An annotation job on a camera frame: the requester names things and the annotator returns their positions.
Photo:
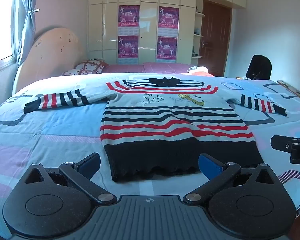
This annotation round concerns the light blue curtain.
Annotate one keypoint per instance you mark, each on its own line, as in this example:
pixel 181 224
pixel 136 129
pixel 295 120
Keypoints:
pixel 27 25

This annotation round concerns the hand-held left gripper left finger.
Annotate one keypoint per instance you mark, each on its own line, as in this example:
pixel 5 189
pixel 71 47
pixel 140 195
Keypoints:
pixel 90 165

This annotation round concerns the striped knit sweater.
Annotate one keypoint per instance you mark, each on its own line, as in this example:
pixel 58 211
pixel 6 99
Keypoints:
pixel 165 120

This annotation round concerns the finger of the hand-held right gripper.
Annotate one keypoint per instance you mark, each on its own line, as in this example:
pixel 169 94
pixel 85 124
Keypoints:
pixel 281 143

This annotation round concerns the black chair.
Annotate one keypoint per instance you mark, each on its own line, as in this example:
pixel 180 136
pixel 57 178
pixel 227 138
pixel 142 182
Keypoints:
pixel 260 66

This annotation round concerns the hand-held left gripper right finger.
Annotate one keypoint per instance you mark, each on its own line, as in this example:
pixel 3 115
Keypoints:
pixel 210 166

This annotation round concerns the brown wooden door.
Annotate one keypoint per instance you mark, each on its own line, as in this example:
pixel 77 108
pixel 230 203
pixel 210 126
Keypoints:
pixel 215 42

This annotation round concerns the cream glossy wardrobe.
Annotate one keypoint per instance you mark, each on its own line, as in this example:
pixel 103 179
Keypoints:
pixel 147 30

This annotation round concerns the cream corner shelf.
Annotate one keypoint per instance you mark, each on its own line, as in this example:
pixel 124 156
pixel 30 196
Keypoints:
pixel 199 15

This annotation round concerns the cream round headboard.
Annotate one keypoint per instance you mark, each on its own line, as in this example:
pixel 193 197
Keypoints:
pixel 52 52

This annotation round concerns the purple wall poster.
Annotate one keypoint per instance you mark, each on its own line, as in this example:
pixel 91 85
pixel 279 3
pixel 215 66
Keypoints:
pixel 128 48
pixel 167 48
pixel 168 16
pixel 128 15

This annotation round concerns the heart patterned pillow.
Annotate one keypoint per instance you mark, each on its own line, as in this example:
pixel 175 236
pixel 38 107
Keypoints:
pixel 91 66
pixel 69 72

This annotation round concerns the light blue patterned bed sheet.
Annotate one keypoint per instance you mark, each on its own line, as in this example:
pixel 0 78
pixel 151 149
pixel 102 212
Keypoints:
pixel 65 125

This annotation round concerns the pink checked bed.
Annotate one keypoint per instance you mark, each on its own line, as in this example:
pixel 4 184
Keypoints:
pixel 152 68

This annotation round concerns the orange cloth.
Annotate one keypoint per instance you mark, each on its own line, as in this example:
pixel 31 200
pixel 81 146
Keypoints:
pixel 202 72

